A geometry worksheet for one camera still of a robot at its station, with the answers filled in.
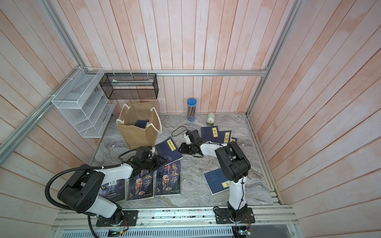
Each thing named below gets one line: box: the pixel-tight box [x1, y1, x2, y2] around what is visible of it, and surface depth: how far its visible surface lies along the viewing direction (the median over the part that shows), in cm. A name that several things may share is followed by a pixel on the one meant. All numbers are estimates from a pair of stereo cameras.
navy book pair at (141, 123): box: [134, 119, 150, 129], surface depth 110 cm
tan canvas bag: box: [116, 100, 163, 150], surface depth 97 cm
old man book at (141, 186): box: [127, 170, 155, 201], surface depth 83 cm
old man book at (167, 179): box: [154, 160, 181, 197], surface depth 87 cm
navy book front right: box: [203, 168, 230, 195], surface depth 87 cm
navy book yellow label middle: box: [218, 130, 232, 145], surface depth 103 cm
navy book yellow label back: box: [200, 125, 219, 143], surface depth 110 cm
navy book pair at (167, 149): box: [154, 136, 184, 167], surface depth 100 cm
